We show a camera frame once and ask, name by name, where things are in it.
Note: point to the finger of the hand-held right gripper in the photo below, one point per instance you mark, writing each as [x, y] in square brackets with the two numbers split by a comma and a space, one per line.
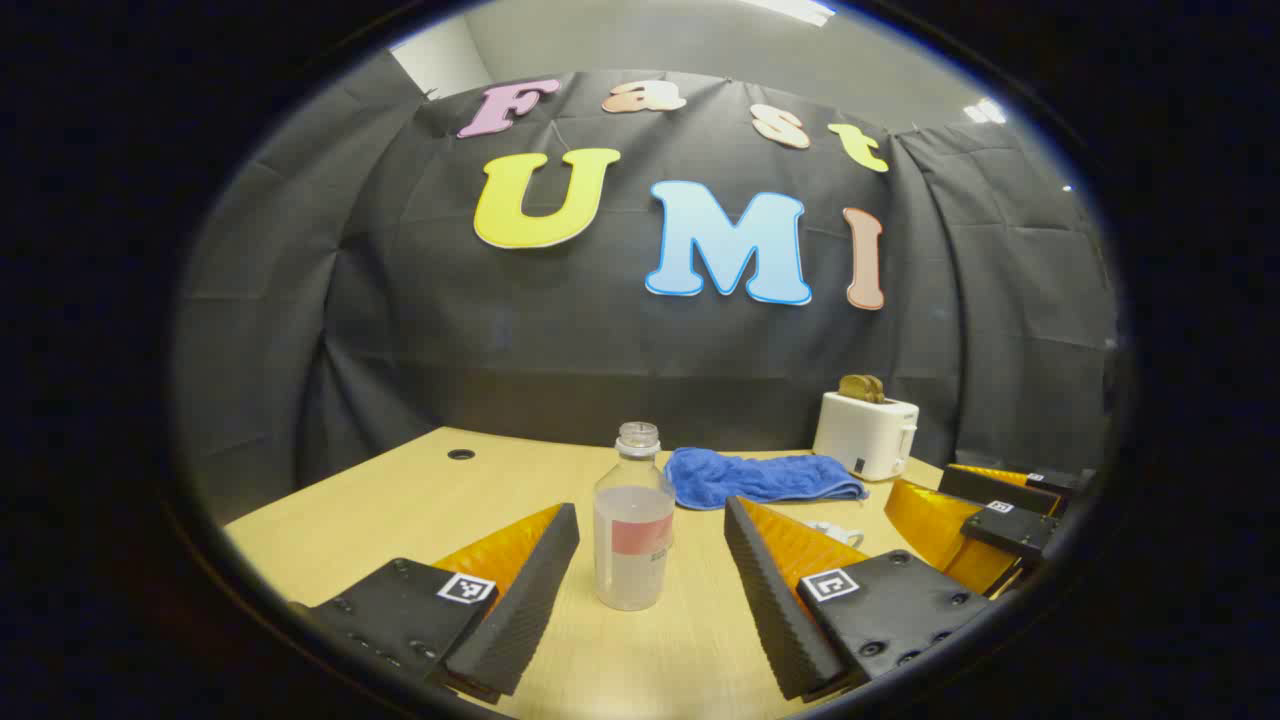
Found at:
[1010, 530]
[1000, 488]

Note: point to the blue towel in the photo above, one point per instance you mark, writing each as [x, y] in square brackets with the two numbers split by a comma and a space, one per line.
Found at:
[750, 478]

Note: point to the white blue patterned teacup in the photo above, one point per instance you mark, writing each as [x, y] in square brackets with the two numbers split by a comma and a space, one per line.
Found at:
[835, 530]

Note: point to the long ceiling light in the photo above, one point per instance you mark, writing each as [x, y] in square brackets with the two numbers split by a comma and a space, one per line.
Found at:
[795, 8]

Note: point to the brown toast slice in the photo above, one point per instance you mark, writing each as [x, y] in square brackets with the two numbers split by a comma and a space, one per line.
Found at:
[862, 388]

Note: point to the white toaster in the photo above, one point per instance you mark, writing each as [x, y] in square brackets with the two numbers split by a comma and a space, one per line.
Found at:
[862, 435]

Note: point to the black backdrop cloth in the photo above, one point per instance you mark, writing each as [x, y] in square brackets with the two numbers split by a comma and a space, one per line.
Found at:
[500, 350]

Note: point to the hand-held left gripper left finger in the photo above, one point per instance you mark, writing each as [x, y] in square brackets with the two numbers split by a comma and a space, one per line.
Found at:
[520, 610]

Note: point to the clear plastic water bottle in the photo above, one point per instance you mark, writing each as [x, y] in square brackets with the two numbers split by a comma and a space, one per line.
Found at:
[634, 570]

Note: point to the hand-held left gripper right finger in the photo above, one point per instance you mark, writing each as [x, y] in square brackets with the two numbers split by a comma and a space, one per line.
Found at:
[775, 600]

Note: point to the small ceiling light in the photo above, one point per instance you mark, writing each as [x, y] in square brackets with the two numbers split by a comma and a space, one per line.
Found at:
[985, 110]

